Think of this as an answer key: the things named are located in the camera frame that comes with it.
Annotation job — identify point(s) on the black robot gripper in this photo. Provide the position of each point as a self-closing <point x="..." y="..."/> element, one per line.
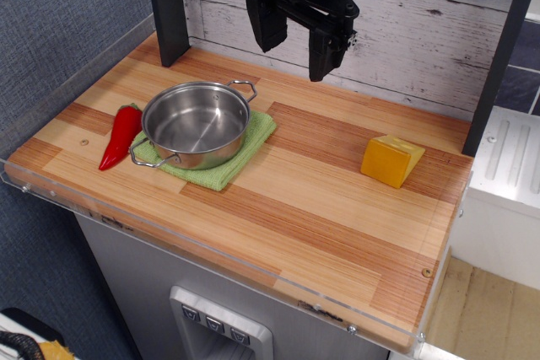
<point x="330" y="23"/>

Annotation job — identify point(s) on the silver steel pot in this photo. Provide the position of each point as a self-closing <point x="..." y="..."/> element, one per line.
<point x="198" y="117"/>

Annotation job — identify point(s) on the yellow butter cube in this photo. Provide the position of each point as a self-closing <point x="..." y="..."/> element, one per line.
<point x="390" y="159"/>

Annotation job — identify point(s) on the black yellow object corner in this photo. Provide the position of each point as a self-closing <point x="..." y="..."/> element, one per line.
<point x="23" y="336"/>

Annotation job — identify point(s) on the green folded cloth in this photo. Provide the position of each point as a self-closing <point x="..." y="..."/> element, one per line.
<point x="215" y="170"/>

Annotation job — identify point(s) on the red toy chili pepper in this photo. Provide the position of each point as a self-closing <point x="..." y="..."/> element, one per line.
<point x="126" y="125"/>

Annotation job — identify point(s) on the grey cabinet with dispenser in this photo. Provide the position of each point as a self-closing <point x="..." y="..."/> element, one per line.
<point x="178" y="309"/>

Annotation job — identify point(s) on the dark left frame post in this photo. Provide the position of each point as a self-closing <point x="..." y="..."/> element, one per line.
<point x="171" y="28"/>

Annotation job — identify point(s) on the dark frame post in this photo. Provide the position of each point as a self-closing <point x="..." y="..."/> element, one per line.
<point x="509" y="35"/>
<point x="171" y="28"/>

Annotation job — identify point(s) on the dark right frame post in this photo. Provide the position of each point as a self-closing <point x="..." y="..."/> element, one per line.
<point x="509" y="35"/>

